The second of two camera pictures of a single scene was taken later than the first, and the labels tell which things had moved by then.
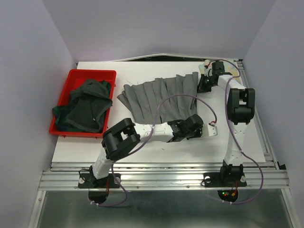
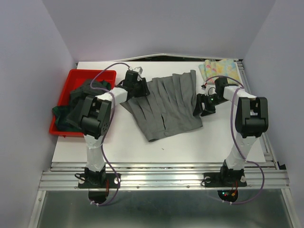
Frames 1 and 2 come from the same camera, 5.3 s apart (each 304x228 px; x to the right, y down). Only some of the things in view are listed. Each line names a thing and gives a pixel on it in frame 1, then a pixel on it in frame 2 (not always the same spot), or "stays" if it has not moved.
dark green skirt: (61, 112) stays
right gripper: (201, 87) to (198, 109)
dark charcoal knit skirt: (90, 103) stays
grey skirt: (159, 101) stays
